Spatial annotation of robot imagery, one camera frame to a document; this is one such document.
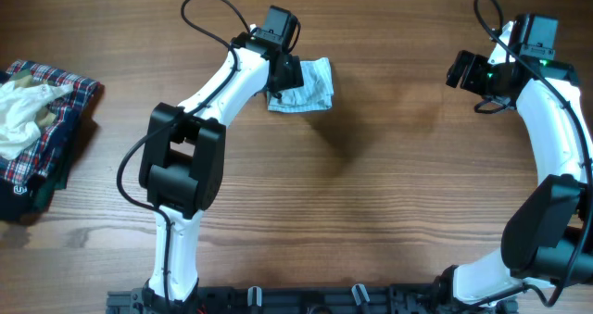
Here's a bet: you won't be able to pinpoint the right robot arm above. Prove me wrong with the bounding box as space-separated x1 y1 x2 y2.
436 13 592 310

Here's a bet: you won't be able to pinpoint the dark green folded garment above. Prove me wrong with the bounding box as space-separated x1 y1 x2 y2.
32 132 78 213

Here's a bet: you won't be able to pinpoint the red blue plaid shirt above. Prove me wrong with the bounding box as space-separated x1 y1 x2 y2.
1 59 101 185

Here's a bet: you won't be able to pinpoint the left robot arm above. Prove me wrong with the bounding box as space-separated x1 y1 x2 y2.
139 6 304 313

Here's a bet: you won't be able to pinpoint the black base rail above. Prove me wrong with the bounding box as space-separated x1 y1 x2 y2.
105 283 518 314

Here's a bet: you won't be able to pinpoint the olive green garment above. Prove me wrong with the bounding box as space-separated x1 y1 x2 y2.
10 69 57 129

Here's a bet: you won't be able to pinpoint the white baby garment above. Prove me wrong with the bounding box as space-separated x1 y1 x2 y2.
1 81 73 160

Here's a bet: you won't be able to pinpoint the light blue striped baby pants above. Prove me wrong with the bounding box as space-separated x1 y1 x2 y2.
267 57 334 114

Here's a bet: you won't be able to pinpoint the navy blue folded garment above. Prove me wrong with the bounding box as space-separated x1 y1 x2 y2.
1 108 82 223

